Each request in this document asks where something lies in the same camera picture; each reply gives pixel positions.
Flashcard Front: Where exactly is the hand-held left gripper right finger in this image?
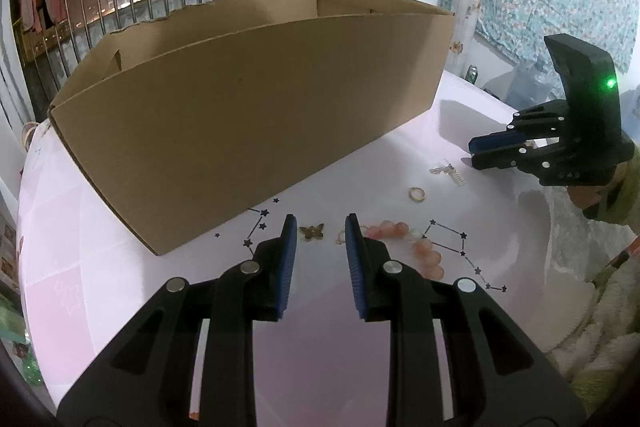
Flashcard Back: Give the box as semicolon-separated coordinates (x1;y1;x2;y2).
344;213;587;427

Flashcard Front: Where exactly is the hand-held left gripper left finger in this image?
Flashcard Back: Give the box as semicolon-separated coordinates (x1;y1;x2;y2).
56;213;299;427

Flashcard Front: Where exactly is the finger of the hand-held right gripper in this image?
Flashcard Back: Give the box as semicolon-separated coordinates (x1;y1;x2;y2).
471;138;569;174
469;101;572;154

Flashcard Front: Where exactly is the silver hair clip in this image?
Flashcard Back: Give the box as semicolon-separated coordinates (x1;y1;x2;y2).
429;163;466;188

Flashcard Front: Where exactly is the large brown cardboard box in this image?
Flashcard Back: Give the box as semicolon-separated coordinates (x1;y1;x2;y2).
47;0;457;257

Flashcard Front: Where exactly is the person's right forearm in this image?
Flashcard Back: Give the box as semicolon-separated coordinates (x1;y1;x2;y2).
582;167;640;233

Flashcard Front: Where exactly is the person's right hand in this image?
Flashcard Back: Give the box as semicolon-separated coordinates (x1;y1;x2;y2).
566;162;630;210

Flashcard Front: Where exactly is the printed white panel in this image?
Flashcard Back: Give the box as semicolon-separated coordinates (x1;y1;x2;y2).
450;0;483;75

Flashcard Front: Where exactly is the fluffy white green robe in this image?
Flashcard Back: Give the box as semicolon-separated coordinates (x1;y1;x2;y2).
530;227;640;413

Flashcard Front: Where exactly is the white curtain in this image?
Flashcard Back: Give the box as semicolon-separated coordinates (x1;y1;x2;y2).
0;22;31;148

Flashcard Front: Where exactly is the pink bead bracelet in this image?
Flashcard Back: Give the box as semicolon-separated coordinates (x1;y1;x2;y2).
362;219;445;279

